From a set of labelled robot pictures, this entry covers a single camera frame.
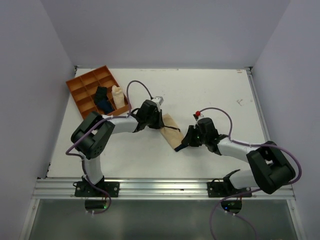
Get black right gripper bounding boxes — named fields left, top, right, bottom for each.
left=181, top=124, right=208, bottom=147

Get beige underwear with dark trim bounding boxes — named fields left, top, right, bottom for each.
left=160, top=113, right=186, bottom=152

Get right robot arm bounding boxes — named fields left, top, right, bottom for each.
left=181, top=117, right=296, bottom=197

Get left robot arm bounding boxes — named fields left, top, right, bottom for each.
left=65, top=96, right=164, bottom=197

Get rolled beige underwear in tray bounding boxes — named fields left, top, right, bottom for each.
left=111, top=85, right=125, bottom=109

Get rolled navy underwear in tray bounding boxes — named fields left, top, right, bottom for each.
left=97, top=99, right=114, bottom=115

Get rolled black underwear in tray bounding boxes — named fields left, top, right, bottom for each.
left=93, top=86, right=108, bottom=105

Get orange compartment tray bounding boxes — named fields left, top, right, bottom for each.
left=66, top=65, right=129, bottom=119

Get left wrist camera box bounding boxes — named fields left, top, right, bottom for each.
left=151, top=96, right=164, bottom=107

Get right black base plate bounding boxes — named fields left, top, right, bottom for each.
left=206, top=180, right=252, bottom=198

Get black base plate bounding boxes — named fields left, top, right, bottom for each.
left=206, top=180, right=252, bottom=198
left=72, top=180, right=120, bottom=198

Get aluminium right side rail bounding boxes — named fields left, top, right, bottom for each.
left=244, top=67, right=271, bottom=140

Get aluminium rail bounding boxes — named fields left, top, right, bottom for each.
left=244, top=67, right=271, bottom=140
left=31, top=177, right=297, bottom=200

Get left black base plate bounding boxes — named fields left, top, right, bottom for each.
left=72, top=180, right=120, bottom=198

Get aluminium front rail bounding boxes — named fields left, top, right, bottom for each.
left=31, top=177, right=297, bottom=200

